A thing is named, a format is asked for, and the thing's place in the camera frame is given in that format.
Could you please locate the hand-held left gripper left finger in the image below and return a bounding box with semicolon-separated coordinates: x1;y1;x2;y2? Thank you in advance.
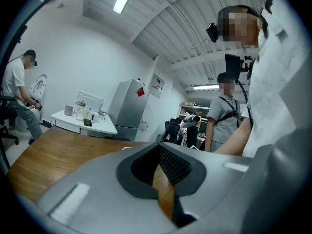
36;142;178;234

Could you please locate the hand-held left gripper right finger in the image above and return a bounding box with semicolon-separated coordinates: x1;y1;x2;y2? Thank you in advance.
157;142;254;228

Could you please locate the person's right forearm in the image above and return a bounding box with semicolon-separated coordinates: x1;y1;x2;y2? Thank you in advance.
214;123;252;156

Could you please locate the black chair with jacket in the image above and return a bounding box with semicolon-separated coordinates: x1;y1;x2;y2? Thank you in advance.
180;114;202;149

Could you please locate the black office chair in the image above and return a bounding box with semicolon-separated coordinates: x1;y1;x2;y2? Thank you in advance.
162;120;181;144
0;94;20;145

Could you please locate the white storage shelf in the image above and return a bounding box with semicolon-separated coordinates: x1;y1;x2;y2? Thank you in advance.
178;102;211;134

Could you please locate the white table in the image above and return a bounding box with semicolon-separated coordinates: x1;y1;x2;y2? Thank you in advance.
51;109;118;138

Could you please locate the clear glass jar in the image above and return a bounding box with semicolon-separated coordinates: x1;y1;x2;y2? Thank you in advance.
75;100;86;121

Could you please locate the silver refrigerator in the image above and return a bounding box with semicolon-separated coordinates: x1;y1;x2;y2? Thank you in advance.
108;78;150;141

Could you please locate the person's white shirt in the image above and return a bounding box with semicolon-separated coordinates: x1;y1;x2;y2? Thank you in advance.
242;0;312;157

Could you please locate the black chest-mounted device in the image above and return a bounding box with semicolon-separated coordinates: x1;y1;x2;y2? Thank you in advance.
224;53;254;84

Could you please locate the white oval toilet seat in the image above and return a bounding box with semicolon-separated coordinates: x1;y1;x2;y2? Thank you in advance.
28;74;48;100

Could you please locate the white wall panel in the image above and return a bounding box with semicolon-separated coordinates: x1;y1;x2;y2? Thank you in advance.
148;73;165;99

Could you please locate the black head-mounted camera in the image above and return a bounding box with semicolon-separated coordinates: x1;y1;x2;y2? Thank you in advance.
206;22;219;43

